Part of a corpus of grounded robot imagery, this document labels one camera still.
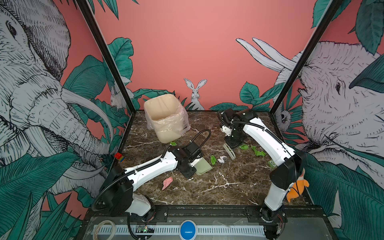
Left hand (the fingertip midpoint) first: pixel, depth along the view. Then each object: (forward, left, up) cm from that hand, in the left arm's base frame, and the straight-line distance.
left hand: (189, 169), depth 80 cm
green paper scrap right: (+17, -36, -6) cm, 40 cm away
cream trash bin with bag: (+24, +12, +17) cm, 31 cm away
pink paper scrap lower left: (-3, +13, -9) cm, 16 cm away
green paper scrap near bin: (+21, +10, -7) cm, 25 cm away
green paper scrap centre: (+9, -15, -8) cm, 20 cm away
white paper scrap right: (+9, -20, -8) cm, 24 cm away
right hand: (+9, -23, +10) cm, 27 cm away
